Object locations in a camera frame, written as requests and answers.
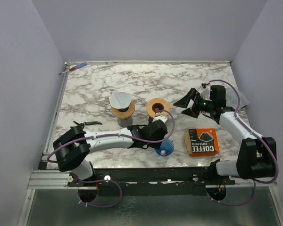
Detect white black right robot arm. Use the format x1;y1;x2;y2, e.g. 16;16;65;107
173;85;279;184

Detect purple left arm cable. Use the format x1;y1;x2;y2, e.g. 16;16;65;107
46;110;175;208

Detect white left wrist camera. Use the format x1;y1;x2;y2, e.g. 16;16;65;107
152;113;168;123

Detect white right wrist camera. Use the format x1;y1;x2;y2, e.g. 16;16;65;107
200;82;210;99

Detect red and black carafe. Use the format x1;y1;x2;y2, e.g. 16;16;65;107
148;108;159;123

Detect orange coffee filter box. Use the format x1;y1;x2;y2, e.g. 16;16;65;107
183;128;220;157

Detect red blue screwdriver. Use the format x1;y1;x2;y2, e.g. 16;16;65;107
60;62;87;75

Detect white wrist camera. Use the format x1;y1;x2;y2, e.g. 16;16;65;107
200;82;210;99
152;113;168;123

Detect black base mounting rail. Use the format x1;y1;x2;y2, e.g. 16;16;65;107
67;167;235;196

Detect clear grey glass carafe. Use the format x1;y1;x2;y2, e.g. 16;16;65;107
117;117;133;128

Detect blue ribbed dripper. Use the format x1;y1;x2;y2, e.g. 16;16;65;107
155;139;174;156

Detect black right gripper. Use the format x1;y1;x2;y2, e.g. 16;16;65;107
174;88;215;118

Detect clear plastic parts box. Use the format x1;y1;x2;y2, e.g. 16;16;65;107
225;87;250;110

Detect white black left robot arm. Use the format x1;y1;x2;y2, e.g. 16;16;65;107
53;120;167;186

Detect wooden ring coaster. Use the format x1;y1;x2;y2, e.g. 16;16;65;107
146;98;170;118
111;101;135;119

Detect white paper coffee filter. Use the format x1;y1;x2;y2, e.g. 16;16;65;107
109;92;132;109

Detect blue cone dripper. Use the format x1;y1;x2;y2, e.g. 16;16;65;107
117;101;133;112

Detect black scissors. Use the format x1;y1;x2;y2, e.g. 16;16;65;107
73;121;102;128

